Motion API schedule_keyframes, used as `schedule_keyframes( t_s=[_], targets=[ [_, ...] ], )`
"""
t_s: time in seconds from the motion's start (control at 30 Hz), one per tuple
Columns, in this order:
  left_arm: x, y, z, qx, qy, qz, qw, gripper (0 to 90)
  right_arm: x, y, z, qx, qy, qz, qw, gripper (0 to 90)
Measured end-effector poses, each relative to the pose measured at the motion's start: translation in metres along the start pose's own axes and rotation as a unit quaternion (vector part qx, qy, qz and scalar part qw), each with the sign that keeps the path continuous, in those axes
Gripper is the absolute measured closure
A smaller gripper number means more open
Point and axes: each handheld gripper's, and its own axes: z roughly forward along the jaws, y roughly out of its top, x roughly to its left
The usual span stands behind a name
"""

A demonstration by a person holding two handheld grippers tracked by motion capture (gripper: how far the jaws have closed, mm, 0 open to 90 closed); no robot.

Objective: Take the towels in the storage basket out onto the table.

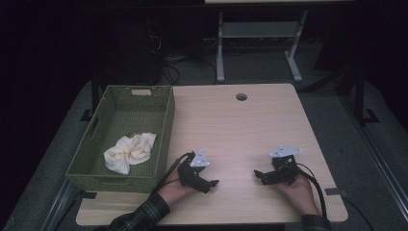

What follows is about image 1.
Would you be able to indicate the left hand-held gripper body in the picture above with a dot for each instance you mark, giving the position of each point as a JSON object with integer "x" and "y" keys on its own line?
{"x": 187, "y": 174}

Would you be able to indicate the person's right hand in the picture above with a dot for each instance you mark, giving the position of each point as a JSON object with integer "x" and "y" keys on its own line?
{"x": 303, "y": 195}

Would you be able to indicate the dark tape strip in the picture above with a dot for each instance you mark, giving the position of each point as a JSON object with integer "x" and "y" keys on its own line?
{"x": 335, "y": 192}
{"x": 87, "y": 194}

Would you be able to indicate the cream cloth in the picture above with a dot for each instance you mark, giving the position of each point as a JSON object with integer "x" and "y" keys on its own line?
{"x": 130, "y": 152}

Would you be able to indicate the dark computer tower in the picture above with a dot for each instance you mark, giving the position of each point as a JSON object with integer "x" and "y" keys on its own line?
{"x": 131, "y": 51}

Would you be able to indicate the green woven basket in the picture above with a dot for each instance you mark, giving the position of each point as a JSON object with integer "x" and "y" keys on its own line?
{"x": 128, "y": 118}

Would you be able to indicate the grey metal table frame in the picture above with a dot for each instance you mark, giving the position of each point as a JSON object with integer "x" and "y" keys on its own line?
{"x": 256, "y": 30}

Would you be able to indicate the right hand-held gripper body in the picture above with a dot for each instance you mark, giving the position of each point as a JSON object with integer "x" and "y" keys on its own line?
{"x": 284, "y": 171}

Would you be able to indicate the person's left hand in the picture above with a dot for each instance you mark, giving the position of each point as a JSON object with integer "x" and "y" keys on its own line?
{"x": 173, "y": 191}

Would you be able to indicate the black stand leg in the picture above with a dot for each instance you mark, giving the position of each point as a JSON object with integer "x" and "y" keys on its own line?
{"x": 361, "y": 96}
{"x": 94, "y": 96}

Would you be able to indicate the grey metal floor rail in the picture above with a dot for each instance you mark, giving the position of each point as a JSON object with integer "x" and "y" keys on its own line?
{"x": 378, "y": 154}
{"x": 59, "y": 205}

